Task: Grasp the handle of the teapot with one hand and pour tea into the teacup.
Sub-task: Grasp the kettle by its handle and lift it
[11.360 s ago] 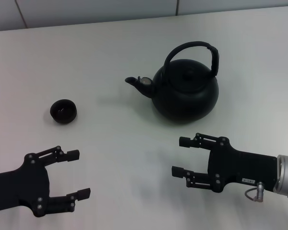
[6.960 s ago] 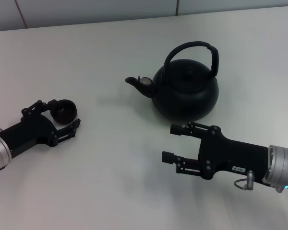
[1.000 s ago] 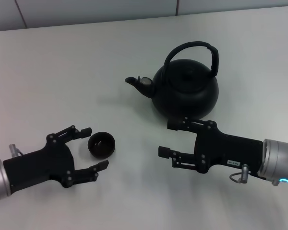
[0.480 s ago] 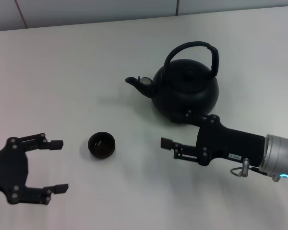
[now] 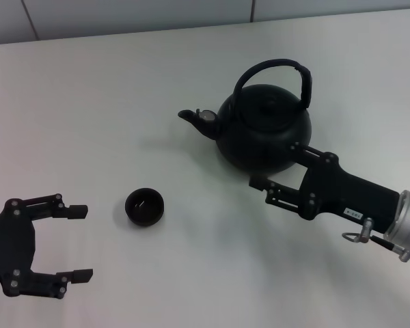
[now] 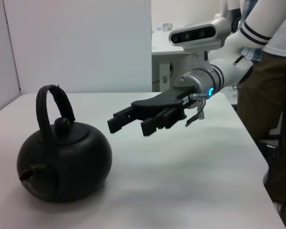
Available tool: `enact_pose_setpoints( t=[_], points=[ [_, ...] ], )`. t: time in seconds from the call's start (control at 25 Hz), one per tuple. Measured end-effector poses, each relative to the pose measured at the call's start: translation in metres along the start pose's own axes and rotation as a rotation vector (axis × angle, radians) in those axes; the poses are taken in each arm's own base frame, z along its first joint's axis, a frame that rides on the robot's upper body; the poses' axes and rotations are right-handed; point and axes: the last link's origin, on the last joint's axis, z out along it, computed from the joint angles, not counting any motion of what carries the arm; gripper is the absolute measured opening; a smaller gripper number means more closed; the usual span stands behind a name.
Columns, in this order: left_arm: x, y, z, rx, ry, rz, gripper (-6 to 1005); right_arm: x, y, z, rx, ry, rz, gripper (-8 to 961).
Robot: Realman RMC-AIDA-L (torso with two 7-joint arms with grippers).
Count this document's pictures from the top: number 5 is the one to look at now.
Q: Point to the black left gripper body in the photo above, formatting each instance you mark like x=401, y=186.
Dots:
x=10, y=242

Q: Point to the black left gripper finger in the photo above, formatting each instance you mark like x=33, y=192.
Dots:
x=48, y=206
x=44, y=283

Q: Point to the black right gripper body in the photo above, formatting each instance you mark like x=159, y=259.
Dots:
x=345, y=191

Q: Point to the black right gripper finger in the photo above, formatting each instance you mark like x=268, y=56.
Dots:
x=283, y=194
x=314, y=155

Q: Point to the black round teapot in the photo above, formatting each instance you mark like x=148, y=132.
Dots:
x=259, y=130

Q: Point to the small dark teacup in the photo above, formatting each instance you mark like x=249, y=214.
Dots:
x=145, y=208

